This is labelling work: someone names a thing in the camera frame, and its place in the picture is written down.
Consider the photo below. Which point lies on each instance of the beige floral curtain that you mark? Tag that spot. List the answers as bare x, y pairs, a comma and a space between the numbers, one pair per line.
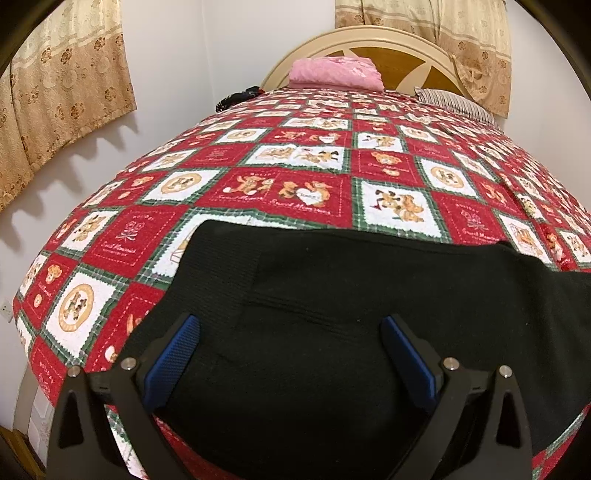
60, 92
475, 46

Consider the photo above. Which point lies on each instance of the white mattress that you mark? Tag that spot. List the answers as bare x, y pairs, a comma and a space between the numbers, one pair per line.
41, 415

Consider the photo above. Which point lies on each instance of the striped pillow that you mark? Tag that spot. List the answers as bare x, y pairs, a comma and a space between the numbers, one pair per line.
452, 101

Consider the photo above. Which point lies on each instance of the white wall socket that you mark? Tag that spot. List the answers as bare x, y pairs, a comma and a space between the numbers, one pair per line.
5, 309

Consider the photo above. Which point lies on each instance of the cream wooden headboard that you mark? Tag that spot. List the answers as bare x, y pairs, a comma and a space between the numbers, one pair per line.
406, 60

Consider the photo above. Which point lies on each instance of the pink pillow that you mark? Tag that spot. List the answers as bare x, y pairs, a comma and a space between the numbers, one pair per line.
332, 71

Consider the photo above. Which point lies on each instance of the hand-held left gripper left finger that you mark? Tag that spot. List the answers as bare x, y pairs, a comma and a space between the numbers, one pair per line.
171, 353

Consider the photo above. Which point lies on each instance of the red printed patchwork bedspread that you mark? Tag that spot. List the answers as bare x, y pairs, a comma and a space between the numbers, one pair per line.
295, 184

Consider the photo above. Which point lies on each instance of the brown wooden cabinet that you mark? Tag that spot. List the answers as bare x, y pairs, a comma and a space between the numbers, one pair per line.
18, 450

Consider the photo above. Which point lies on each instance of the black pants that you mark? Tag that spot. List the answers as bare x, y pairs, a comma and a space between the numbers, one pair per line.
323, 286

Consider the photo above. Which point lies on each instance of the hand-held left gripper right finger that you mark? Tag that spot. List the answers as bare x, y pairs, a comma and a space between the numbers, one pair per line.
411, 360

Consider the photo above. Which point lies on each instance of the dark patterned cloth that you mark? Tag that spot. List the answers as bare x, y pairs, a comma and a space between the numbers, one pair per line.
235, 98

